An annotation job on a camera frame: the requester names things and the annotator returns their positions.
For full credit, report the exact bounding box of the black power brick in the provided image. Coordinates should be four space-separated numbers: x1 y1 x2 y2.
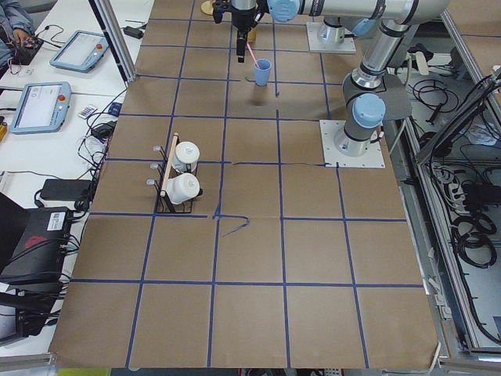
123 26 144 39

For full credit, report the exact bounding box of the small remote control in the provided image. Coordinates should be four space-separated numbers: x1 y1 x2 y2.
77 104 98 119

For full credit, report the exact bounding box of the black laptop computer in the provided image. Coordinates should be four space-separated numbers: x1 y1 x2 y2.
1 194 72 285

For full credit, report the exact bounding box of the bamboo cylinder holder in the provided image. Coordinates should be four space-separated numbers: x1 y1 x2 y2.
247 27 257 43

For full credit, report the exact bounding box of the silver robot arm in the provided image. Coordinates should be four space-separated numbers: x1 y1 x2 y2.
267 1 449 157
211 1 377 63

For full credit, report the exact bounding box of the white mug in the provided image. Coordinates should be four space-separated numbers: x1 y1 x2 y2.
172 141 200 173
167 172 203 204

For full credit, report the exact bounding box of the white mug near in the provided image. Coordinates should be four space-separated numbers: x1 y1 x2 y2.
167 172 203 204

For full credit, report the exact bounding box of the teach pendant near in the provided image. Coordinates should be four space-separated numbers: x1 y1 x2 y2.
9 81 72 135

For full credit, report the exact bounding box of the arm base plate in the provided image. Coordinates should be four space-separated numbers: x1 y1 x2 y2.
319 120 385 168
306 22 356 55

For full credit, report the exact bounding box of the aluminium frame post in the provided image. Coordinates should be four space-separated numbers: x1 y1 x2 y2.
88 0 137 83

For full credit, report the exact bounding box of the teach pendant far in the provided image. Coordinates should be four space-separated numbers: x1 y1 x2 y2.
49 30 109 73

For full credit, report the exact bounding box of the wooden mug tree stand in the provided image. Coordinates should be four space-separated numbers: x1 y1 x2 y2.
200 0 214 15

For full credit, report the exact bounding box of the black power adapter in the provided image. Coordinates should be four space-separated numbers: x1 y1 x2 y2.
39 179 91 201

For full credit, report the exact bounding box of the light blue plastic cup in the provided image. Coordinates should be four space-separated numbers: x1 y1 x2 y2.
254 59 272 86

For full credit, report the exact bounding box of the black wire mug rack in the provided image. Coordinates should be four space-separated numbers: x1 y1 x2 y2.
146 132 204 214

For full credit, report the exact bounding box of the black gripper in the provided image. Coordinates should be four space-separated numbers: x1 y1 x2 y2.
212 0 263 63

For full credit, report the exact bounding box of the teach pendant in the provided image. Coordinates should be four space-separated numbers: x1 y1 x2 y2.
9 81 72 135
49 30 109 73

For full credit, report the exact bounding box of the white mug far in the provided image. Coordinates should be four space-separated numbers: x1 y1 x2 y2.
172 141 200 173

